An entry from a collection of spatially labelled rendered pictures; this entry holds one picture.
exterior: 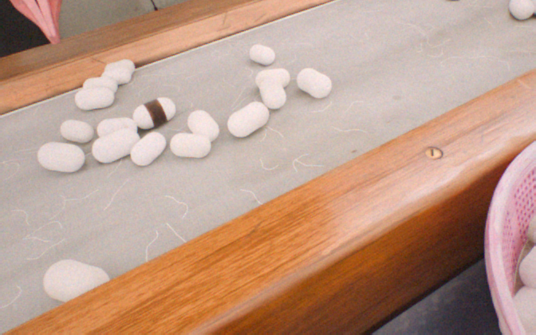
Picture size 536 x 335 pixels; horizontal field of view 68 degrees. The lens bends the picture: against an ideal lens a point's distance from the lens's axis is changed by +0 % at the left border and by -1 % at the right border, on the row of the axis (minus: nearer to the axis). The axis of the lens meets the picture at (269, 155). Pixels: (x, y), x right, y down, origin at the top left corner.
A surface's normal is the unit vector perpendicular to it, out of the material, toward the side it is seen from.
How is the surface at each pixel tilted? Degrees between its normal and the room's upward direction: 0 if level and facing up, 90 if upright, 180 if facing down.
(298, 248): 0
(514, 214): 72
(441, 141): 0
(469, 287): 0
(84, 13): 89
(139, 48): 45
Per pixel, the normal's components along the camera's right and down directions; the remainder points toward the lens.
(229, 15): 0.23, -0.21
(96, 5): 0.55, 0.44
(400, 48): -0.15, -0.78
